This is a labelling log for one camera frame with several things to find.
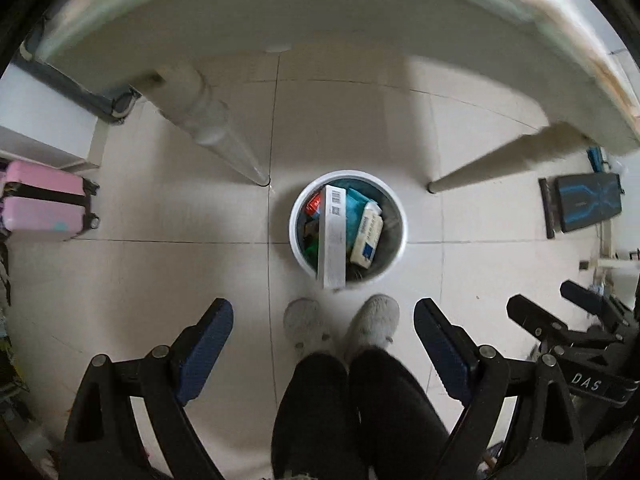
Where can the round white table top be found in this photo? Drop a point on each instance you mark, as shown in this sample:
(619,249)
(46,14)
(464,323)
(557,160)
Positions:
(320,5)

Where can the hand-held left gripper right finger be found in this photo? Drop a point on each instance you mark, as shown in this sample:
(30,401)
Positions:
(442,347)

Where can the white round trash bin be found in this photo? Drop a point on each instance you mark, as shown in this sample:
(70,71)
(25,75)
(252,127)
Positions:
(392,240)

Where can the long white carton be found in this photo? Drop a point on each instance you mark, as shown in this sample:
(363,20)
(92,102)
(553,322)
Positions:
(334,240)

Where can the grey fuzzy slipper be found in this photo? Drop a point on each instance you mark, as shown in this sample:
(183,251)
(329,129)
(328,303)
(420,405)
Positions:
(307,325)
(375,320)

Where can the person's left leg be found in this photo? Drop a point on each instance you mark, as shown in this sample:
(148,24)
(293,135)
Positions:
(310,410)

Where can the person's leg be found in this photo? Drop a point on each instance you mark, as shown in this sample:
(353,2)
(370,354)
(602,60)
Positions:
(395,410)
(310,410)

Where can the red packet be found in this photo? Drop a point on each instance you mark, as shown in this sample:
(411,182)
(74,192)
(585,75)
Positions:
(315,205)

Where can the cream table leg with rings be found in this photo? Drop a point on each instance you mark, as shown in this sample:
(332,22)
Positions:
(220,130)

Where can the teal packet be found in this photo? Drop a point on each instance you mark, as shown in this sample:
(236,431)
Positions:
(356,210)

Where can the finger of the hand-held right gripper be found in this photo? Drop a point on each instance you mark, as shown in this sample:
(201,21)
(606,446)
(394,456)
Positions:
(535,320)
(590,300)

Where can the black and blue board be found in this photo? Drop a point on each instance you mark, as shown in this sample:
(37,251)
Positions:
(585,200)

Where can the white low cabinet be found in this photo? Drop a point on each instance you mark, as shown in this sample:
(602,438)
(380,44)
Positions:
(40,147)

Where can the white and blue box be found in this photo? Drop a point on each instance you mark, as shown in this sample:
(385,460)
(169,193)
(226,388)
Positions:
(367,235)

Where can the white metal stand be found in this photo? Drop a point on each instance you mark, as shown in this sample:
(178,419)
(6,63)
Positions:
(620,263)

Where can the green wrapper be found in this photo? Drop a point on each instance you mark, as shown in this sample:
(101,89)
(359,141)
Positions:
(312,250)

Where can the person's right leg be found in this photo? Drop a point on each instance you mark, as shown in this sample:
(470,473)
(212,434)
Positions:
(395,410)

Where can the pink suitcase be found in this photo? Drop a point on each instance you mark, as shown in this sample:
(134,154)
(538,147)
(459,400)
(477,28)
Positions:
(45,200)

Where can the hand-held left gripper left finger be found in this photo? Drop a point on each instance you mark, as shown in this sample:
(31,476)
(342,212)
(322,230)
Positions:
(205,345)

